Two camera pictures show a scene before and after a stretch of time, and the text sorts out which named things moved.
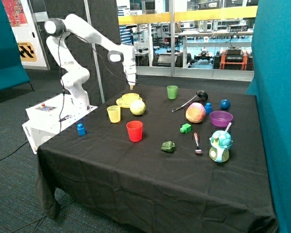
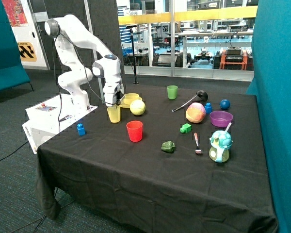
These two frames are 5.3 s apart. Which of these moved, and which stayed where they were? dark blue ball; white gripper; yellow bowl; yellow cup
Moved: white gripper
Stayed: dark blue ball; yellow cup; yellow bowl
